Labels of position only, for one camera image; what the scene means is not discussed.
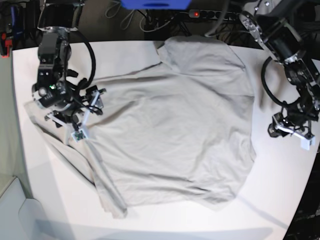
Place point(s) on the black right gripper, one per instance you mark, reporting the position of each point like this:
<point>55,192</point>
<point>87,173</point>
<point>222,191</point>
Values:
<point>90,102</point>

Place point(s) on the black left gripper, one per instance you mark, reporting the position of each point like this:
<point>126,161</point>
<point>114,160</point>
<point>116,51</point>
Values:
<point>295,118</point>

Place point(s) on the beige t-shirt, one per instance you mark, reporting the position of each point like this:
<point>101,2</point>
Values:
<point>179,130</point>

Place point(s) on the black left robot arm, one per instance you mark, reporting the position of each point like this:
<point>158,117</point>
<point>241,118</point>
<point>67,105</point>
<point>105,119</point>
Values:
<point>268,23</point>

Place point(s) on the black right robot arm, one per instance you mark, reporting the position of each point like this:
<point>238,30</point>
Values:
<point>52,90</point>

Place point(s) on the red black clamp tool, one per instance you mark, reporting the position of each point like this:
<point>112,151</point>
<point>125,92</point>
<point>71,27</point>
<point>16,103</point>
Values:
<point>6,43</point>

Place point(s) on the black power strip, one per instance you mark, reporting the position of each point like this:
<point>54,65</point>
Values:
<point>212,15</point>

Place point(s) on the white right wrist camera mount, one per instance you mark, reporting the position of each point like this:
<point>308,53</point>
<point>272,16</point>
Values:
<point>76,132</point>

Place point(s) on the blue base camera housing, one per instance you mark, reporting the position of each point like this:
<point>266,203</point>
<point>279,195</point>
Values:
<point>155,4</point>

